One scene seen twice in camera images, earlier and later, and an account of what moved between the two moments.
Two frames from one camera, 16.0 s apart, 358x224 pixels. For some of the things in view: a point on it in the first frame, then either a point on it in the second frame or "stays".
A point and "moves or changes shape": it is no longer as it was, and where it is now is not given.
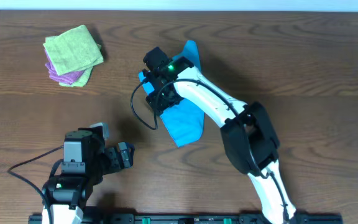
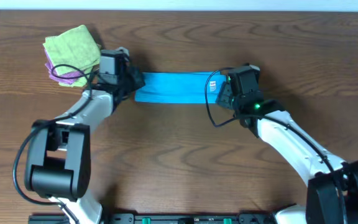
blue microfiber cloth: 184,123 moves or changes shape
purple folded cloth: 66,78 stays
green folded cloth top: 73,50 stays
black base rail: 192,219 stays
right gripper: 162,106 to 224,94
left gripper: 117,156 to 134,78
